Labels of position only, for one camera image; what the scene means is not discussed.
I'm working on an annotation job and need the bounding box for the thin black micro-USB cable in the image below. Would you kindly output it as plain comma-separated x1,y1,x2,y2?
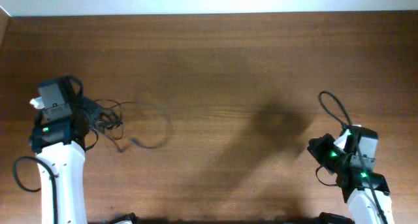
107,101,173,150

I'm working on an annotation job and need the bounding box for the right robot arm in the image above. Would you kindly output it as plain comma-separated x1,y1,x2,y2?
307,125,394,224

